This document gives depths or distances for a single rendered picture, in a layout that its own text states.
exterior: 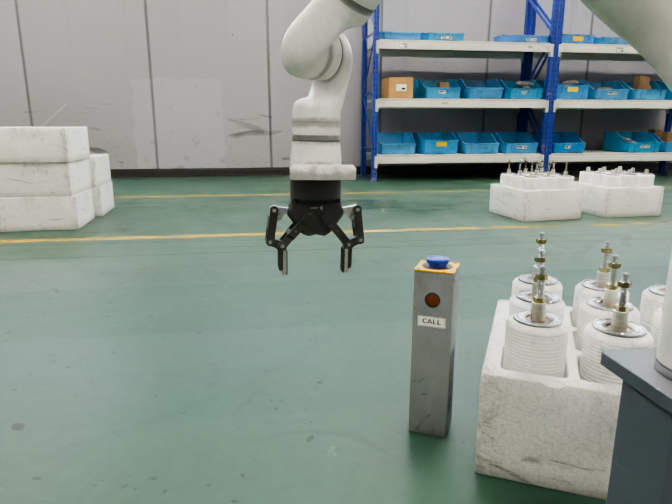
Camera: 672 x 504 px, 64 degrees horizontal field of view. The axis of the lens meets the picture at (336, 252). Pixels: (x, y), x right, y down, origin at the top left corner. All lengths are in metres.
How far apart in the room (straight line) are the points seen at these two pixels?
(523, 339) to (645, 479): 0.29
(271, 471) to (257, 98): 5.24
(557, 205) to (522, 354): 2.57
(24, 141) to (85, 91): 3.03
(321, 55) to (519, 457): 0.68
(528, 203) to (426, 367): 2.40
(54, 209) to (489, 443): 2.71
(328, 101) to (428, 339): 0.45
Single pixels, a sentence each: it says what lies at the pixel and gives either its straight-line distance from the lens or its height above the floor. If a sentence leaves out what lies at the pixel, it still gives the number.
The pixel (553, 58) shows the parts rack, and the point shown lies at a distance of 6.00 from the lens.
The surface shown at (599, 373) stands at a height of 0.19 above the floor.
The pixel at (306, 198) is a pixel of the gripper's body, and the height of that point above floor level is 0.46.
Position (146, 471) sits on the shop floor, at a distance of 1.01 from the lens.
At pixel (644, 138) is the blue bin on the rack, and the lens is 6.92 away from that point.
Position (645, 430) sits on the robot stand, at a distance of 0.69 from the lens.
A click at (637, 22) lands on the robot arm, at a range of 0.65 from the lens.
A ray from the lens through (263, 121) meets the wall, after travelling 5.97.
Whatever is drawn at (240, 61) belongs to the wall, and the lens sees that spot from 6.00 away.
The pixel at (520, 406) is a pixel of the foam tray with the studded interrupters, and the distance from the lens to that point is 0.91.
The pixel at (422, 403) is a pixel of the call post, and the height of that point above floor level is 0.06.
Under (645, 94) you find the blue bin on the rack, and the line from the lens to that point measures 6.59.
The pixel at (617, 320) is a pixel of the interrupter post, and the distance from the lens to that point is 0.93.
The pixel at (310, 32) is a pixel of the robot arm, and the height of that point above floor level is 0.67.
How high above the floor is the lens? 0.56
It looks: 14 degrees down
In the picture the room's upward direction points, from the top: straight up
